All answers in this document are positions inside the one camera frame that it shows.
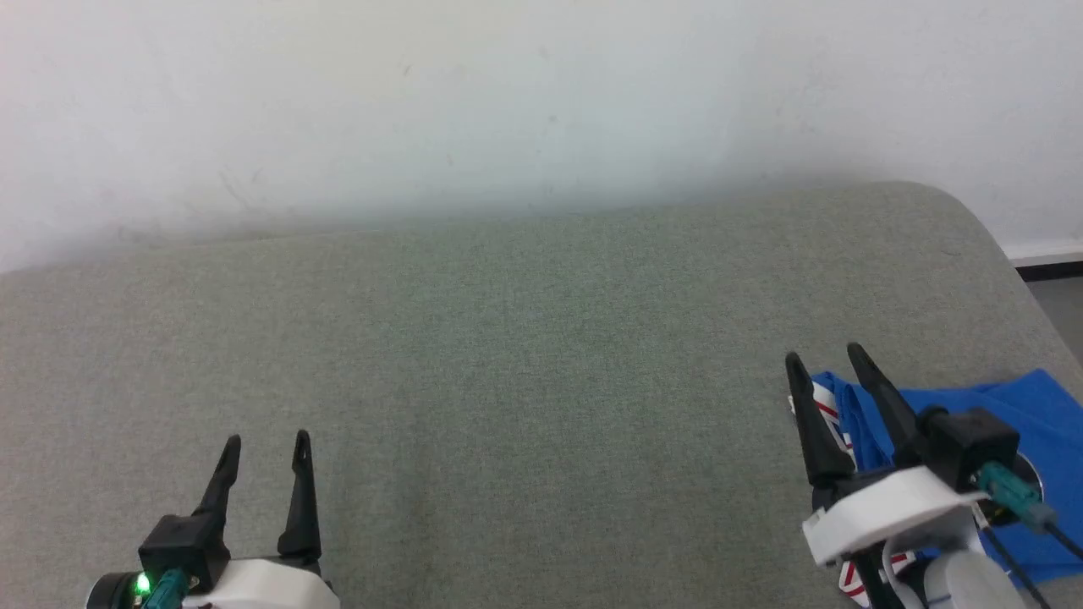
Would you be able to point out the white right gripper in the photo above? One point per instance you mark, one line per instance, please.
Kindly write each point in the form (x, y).
(888, 512)

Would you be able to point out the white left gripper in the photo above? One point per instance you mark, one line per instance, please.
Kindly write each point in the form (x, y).
(262, 588)

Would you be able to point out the blue shirt with red-white trim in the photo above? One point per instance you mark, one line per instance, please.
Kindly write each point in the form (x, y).
(1049, 423)

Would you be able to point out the white and black baseboard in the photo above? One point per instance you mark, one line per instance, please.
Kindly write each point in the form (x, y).
(1049, 260)

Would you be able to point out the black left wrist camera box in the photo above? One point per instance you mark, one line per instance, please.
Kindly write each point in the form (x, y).
(182, 545)

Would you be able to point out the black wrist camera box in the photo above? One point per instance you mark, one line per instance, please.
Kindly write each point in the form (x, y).
(969, 444)
(182, 545)

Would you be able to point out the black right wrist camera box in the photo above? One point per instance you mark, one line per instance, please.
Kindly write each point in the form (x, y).
(969, 444)

